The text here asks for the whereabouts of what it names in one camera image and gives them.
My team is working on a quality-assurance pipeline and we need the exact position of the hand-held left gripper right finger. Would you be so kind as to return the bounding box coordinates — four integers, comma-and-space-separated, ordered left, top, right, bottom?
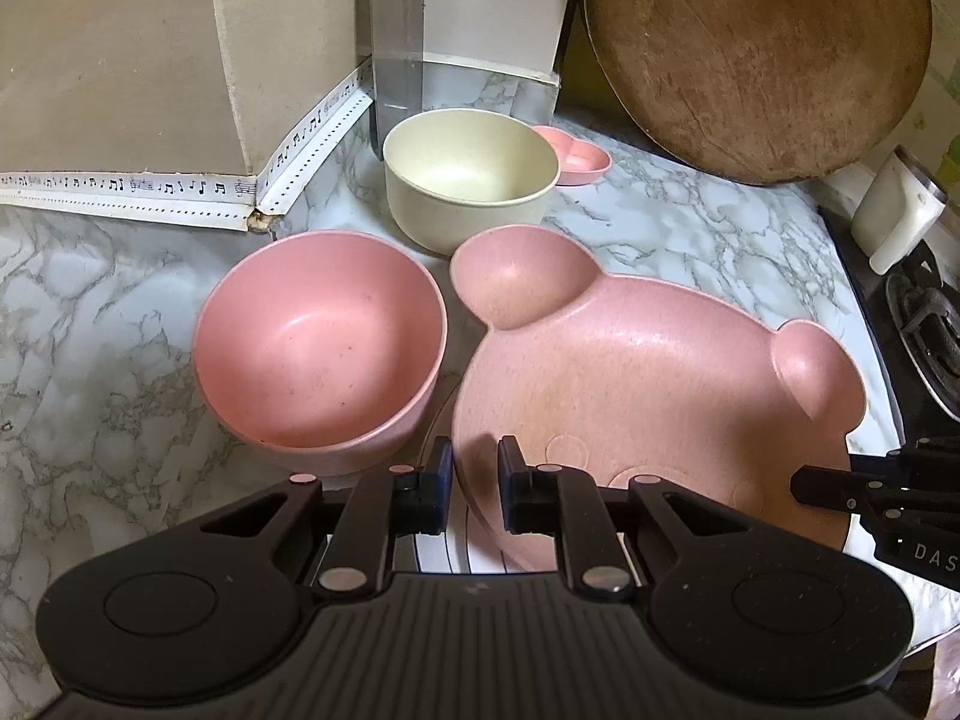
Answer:
496, 435, 758, 601

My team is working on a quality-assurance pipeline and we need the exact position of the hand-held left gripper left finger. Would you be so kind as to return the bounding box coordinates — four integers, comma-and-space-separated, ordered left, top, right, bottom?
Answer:
199, 435, 455, 601

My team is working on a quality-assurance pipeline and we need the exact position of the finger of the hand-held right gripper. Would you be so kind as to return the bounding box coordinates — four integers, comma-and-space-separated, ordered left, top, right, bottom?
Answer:
846, 444, 960, 475
790, 465, 913, 517

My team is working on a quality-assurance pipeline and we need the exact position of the pink bear-shaped plate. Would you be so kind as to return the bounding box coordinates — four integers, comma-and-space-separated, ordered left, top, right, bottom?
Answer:
448, 226, 867, 575

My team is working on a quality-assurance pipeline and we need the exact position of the pink bowl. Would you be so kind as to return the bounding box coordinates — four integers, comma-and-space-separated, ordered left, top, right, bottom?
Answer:
191, 231, 449, 477

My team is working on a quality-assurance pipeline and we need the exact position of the cream bowl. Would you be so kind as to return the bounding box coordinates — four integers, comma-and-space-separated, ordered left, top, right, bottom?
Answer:
382, 109, 561, 254

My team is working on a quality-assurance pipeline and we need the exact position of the pink heart-shaped dish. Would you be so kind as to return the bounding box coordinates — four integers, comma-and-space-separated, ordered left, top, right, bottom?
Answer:
531, 125, 612, 187

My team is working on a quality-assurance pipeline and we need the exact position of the black gas stove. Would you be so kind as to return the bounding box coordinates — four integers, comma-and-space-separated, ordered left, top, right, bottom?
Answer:
817, 206, 960, 458

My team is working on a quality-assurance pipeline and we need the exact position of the white lidded thermos cup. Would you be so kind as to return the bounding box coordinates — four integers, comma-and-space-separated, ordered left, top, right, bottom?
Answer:
851, 146, 950, 275

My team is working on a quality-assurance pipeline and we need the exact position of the music note trim tape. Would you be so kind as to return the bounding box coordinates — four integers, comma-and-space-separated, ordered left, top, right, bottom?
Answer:
0, 60, 376, 233

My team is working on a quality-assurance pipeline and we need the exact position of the yellow-green cutting board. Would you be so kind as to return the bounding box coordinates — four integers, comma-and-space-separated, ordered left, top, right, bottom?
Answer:
556, 0, 631, 128

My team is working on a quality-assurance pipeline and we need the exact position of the round wooden cutting board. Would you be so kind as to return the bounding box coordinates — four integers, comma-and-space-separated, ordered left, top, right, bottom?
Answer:
581, 0, 933, 185

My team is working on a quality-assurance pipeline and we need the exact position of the cleaver with wooden handle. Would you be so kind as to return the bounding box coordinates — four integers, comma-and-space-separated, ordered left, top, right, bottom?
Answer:
367, 0, 427, 117

